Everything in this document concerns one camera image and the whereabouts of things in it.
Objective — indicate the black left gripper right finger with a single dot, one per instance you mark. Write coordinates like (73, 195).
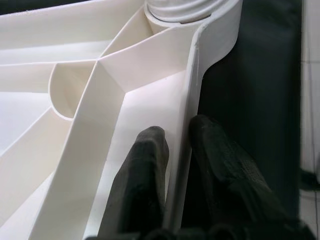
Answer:
(230, 180)

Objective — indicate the black table cloth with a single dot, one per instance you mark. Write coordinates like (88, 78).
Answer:
(255, 100)

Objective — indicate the white plastic table leg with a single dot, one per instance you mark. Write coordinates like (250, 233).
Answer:
(180, 10)

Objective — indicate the white plastic table top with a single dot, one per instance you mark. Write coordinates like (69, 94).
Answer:
(62, 125)

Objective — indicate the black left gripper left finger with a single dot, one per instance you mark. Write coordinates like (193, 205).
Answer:
(140, 180)

